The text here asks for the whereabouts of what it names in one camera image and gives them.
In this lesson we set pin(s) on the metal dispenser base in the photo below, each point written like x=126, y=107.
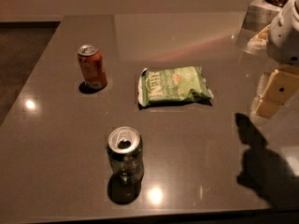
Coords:
x=254, y=30

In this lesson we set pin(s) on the green soda can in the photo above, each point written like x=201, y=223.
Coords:
x=125, y=154

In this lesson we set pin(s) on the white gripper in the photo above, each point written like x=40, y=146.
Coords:
x=284, y=37

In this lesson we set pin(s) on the green jalapeno chip bag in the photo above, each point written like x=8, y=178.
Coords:
x=173, y=85

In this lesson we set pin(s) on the red coke can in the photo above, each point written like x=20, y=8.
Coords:
x=91, y=63

